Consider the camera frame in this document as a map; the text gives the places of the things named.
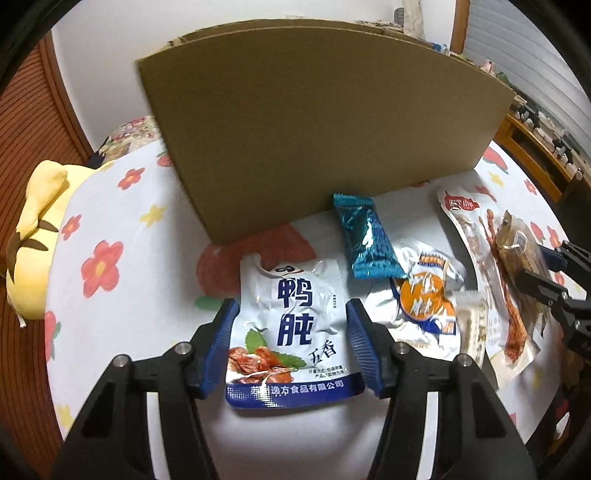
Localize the brown cardboard box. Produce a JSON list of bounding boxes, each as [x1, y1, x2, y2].
[[136, 17, 517, 245]]

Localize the cream curtain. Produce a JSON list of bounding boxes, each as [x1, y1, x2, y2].
[[401, 0, 437, 41]]

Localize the small black tripod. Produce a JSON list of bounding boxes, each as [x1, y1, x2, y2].
[[551, 133, 574, 163], [512, 100, 542, 129]]

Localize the floral bed sheet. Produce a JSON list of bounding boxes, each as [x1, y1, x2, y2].
[[96, 115, 161, 157]]

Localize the floral white tablecloth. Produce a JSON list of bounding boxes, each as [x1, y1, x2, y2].
[[44, 136, 583, 480]]

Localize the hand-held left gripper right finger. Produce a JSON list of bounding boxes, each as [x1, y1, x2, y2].
[[344, 298, 539, 480]]

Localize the teal snack packet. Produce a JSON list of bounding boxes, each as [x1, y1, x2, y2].
[[332, 193, 410, 280]]

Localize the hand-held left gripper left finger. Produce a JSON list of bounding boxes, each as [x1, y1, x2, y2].
[[51, 298, 242, 480]]

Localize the wooden louvered wardrobe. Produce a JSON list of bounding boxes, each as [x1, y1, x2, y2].
[[0, 36, 95, 259]]

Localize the long white red snack packet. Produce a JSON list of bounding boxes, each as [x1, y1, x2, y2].
[[436, 185, 542, 380]]

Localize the white and orange snack packet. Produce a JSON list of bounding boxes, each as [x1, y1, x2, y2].
[[367, 239, 467, 365]]

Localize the grey window blind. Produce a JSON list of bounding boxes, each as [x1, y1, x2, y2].
[[462, 0, 591, 155]]

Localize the clear brown snack packet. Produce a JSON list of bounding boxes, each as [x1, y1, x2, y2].
[[489, 210, 557, 344]]

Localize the white and blue snack packet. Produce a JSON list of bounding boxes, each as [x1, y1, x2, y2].
[[225, 253, 366, 409]]

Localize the yellow plush toy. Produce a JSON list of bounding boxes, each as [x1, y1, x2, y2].
[[6, 159, 115, 320]]

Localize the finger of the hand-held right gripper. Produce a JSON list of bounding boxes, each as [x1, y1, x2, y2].
[[538, 240, 591, 284], [512, 270, 575, 324]]

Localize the wooden low cabinet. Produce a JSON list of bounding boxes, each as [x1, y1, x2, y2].
[[493, 113, 591, 206]]

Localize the small beige snack packet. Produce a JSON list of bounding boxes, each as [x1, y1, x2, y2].
[[454, 290, 490, 370]]

